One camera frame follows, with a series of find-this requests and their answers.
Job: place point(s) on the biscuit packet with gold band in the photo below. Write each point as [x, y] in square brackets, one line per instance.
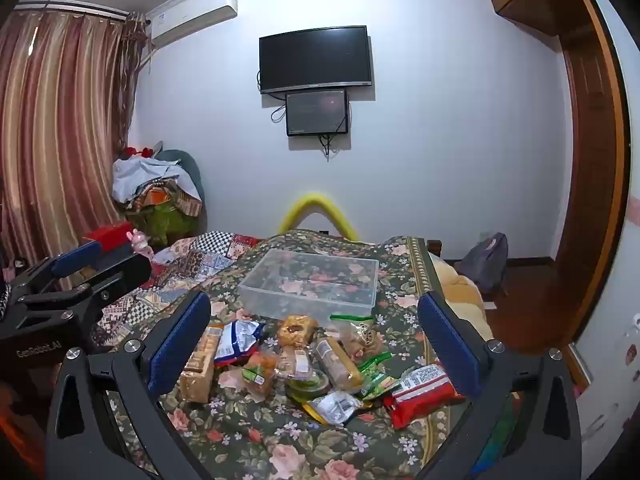
[337, 362]

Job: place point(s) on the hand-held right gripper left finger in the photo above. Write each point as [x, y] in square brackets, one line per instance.
[180, 340]

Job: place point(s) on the grey backpack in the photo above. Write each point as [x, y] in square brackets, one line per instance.
[482, 260]

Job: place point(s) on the pile of clothes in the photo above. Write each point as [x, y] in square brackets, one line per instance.
[145, 180]

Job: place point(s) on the long tan cracker pack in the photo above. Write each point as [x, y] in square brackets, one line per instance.
[200, 365]

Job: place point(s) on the leopard print snack packet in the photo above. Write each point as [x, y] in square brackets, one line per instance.
[362, 337]

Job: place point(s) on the pink toy figure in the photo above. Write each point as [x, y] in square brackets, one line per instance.
[141, 244]

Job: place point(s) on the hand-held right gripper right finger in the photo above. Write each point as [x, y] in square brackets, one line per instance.
[445, 340]

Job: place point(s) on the silver packet with yellow ends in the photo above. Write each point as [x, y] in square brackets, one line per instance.
[332, 407]

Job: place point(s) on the orange snack packet green label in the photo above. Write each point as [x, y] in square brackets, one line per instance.
[260, 370]

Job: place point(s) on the blue and white chip bag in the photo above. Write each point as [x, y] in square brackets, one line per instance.
[237, 340]

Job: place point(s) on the clear plastic storage box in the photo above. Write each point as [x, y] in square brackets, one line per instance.
[310, 282]

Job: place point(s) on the red box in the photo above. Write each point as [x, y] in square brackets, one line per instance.
[107, 235]

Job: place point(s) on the striped curtain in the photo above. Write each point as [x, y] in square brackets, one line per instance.
[55, 135]

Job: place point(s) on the small green wrapper packet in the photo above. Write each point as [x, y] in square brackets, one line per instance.
[377, 377]

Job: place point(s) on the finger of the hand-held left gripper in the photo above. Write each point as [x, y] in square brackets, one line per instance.
[80, 255]
[110, 280]

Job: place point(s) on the white door with stickers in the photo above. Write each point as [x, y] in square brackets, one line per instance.
[615, 375]

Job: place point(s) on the yellow foam tube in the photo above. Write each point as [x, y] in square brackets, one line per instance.
[315, 199]

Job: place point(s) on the white curtain rail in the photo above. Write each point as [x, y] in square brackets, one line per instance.
[70, 9]

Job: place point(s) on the teal chair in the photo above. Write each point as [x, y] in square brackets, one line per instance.
[192, 172]

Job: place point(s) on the clear packet with white label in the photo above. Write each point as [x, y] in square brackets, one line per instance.
[295, 362]

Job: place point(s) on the white air conditioner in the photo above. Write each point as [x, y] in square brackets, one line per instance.
[195, 12]

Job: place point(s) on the round green snack packet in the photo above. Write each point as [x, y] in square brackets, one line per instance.
[307, 389]

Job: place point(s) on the brown pastry packet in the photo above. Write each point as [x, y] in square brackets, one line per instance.
[297, 330]

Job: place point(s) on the cream fleece blanket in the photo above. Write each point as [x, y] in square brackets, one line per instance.
[462, 295]

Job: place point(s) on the red snack packet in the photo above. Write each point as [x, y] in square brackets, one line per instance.
[425, 392]

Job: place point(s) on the patchwork quilt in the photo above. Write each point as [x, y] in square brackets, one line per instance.
[200, 260]

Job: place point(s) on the wooden door frame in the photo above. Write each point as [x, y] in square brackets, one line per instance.
[595, 160]

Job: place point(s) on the black wall television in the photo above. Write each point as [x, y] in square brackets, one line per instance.
[315, 57]

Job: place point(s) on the small black monitor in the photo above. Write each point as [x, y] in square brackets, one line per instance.
[316, 112]

